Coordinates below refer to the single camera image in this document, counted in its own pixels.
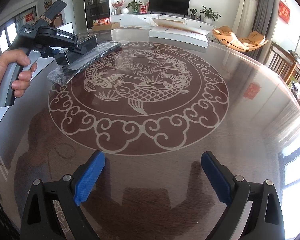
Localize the dark item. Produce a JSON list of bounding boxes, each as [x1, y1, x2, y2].
[[47, 41, 122, 86]]

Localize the black rectangular box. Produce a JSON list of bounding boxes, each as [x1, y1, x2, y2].
[[78, 35, 97, 52]]

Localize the person's left hand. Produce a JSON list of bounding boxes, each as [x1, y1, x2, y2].
[[0, 49, 37, 107]]

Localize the cardboard box on floor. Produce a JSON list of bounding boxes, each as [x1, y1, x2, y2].
[[91, 22, 120, 31]]

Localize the dark glass display cabinet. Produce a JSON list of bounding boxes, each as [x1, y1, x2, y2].
[[84, 0, 110, 29]]

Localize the red flower vase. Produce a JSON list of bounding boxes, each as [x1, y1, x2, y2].
[[111, 0, 126, 15]]

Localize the white TV cabinet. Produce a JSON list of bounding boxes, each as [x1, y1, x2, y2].
[[110, 14, 215, 31]]

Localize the green potted plant left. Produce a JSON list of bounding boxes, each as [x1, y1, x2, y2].
[[127, 0, 142, 14]]

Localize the green potted plant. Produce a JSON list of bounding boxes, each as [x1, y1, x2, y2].
[[200, 5, 221, 24], [127, 0, 142, 14]]

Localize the red gift box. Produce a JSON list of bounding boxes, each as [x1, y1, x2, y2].
[[140, 2, 148, 14]]

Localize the black television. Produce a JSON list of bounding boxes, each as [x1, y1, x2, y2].
[[148, 0, 190, 15]]

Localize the small potted plant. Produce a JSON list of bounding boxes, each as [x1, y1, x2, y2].
[[190, 8, 197, 20]]

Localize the green potted plant right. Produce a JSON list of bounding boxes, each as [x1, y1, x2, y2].
[[200, 5, 221, 24]]

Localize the wooden dining chair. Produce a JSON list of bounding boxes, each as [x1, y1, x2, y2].
[[266, 42, 300, 85]]

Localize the orange lounge chair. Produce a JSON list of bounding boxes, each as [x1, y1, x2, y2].
[[212, 25, 268, 52]]

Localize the white standing air conditioner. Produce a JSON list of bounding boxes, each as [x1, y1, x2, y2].
[[232, 0, 258, 37]]

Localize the grey curtain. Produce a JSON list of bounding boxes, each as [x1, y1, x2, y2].
[[250, 0, 279, 63]]

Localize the framed wall painting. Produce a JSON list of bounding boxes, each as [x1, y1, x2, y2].
[[44, 0, 52, 11]]

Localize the red wall hanging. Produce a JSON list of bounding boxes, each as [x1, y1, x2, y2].
[[278, 1, 290, 24]]

